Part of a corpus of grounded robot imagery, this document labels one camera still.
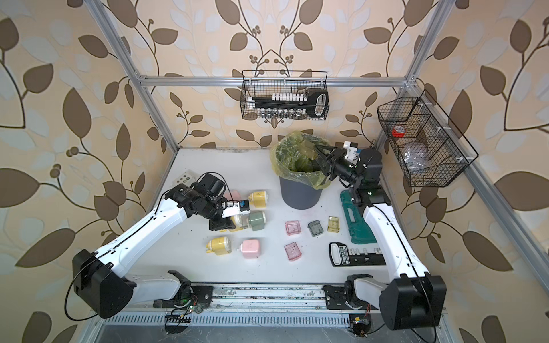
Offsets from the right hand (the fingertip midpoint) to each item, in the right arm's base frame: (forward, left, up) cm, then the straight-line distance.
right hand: (312, 151), depth 69 cm
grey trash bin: (+6, +3, -36) cm, 36 cm away
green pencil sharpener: (-9, +21, -30) cm, 37 cm away
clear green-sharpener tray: (-10, -3, -37) cm, 38 cm away
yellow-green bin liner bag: (+8, +6, -11) cm, 15 cm away
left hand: (-11, +30, -20) cm, 38 cm away
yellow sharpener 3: (-20, +35, -29) cm, 49 cm away
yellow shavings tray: (-8, -12, -38) cm, 40 cm away
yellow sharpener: (0, +21, -28) cm, 35 cm away
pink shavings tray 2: (-20, +7, -37) cm, 43 cm away
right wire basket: (+1, -42, -3) cm, 42 cm away
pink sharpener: (-21, +23, -30) cm, 43 cm away
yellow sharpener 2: (-15, +26, -20) cm, 36 cm away
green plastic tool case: (-13, -20, -33) cm, 41 cm away
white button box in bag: (+17, +58, -33) cm, 69 cm away
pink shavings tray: (-10, +7, -37) cm, 38 cm away
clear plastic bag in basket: (0, -37, -5) cm, 37 cm away
